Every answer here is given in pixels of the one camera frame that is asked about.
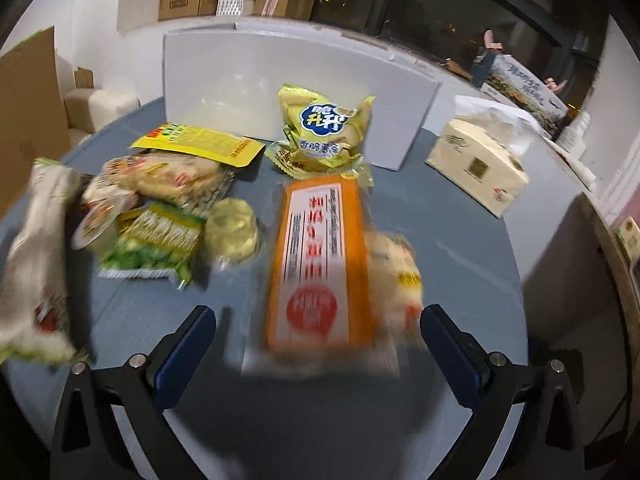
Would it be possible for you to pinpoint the tissue box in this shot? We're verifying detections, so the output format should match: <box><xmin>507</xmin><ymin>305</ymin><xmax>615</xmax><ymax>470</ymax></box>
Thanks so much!
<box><xmin>425</xmin><ymin>96</ymin><xmax>540</xmax><ymax>219</ymax></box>

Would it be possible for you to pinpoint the orange snack packet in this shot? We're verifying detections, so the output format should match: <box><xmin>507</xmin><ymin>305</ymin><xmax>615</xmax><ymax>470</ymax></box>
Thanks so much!
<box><xmin>242</xmin><ymin>176</ymin><xmax>401</xmax><ymax>378</ymax></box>

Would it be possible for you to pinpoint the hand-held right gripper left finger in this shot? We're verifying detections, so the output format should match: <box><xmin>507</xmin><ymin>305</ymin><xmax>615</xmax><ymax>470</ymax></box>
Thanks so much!
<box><xmin>50</xmin><ymin>304</ymin><xmax>217</xmax><ymax>480</ymax></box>

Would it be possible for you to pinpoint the white green snack bag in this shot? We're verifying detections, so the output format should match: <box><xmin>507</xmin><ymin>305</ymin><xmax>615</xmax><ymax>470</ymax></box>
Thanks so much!
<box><xmin>0</xmin><ymin>157</ymin><xmax>91</xmax><ymax>367</ymax></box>

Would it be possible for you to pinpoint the green pea snack packet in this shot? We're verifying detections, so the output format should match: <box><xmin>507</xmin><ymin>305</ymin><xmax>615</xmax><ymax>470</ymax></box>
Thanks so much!
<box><xmin>98</xmin><ymin>201</ymin><xmax>207</xmax><ymax>291</ymax></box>

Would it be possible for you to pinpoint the red lid jelly cup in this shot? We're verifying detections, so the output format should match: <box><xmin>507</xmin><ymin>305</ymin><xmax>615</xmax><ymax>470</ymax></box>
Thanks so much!
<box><xmin>71</xmin><ymin>194</ymin><xmax>138</xmax><ymax>254</ymax></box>

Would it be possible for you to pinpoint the flat yellow snack packet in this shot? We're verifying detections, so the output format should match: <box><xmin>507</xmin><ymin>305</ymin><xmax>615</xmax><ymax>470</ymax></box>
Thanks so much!
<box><xmin>129</xmin><ymin>122</ymin><xmax>266</xmax><ymax>168</ymax></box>

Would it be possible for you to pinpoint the pale cracker packet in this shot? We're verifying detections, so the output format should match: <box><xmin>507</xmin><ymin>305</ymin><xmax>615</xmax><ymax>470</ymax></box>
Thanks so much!
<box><xmin>364</xmin><ymin>230</ymin><xmax>426</xmax><ymax>346</ymax></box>

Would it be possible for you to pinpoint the clear jelly cup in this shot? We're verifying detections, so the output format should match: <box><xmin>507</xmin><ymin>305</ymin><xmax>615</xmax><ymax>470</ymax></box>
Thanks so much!
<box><xmin>204</xmin><ymin>197</ymin><xmax>261</xmax><ymax>267</ymax></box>

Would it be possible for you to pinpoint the brown cardboard sheet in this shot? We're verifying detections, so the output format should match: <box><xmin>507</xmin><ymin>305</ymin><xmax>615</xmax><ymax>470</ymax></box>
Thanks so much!
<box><xmin>0</xmin><ymin>26</ymin><xmax>72</xmax><ymax>221</ymax></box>

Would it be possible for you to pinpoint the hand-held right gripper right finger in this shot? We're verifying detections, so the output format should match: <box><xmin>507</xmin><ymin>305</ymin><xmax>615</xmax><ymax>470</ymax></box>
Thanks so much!
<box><xmin>419</xmin><ymin>303</ymin><xmax>586</xmax><ymax>480</ymax></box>

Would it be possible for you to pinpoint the printed landscape box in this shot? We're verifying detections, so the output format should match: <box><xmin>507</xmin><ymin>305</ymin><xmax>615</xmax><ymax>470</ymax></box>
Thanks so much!
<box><xmin>470</xmin><ymin>46</ymin><xmax>571</xmax><ymax>142</ymax></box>

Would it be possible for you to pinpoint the small yellow snack packet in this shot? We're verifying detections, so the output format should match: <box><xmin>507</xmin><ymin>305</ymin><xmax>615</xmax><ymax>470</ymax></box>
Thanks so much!
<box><xmin>265</xmin><ymin>140</ymin><xmax>375</xmax><ymax>188</ymax></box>

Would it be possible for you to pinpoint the yellow potato chip bag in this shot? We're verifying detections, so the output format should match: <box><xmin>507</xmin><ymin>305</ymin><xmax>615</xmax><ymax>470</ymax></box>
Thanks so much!
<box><xmin>278</xmin><ymin>83</ymin><xmax>376</xmax><ymax>172</ymax></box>

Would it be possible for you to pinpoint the rice cracker packet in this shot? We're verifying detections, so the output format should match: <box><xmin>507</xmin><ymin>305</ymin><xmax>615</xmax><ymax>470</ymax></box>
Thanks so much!
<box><xmin>95</xmin><ymin>153</ymin><xmax>236</xmax><ymax>216</ymax></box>

